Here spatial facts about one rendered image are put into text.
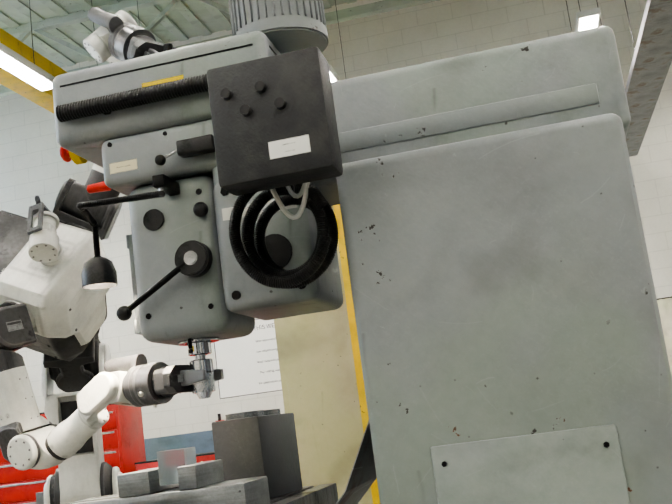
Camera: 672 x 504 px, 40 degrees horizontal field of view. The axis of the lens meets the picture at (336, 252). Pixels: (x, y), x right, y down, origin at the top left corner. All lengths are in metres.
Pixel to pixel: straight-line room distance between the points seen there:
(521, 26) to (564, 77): 9.85
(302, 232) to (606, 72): 0.63
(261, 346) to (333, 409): 7.74
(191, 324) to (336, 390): 1.83
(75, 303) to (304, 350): 1.51
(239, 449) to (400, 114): 0.86
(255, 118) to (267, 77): 0.07
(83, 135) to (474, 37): 9.86
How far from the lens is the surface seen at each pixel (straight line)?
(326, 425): 3.62
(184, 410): 11.65
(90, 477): 2.56
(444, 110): 1.78
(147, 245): 1.89
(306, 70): 1.57
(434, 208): 1.61
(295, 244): 1.76
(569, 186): 1.61
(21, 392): 2.22
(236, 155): 1.56
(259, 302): 1.77
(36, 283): 2.29
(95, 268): 1.97
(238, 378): 11.41
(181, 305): 1.84
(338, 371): 3.61
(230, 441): 2.18
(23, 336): 2.24
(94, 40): 2.25
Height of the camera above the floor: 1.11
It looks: 10 degrees up
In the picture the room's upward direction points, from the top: 8 degrees counter-clockwise
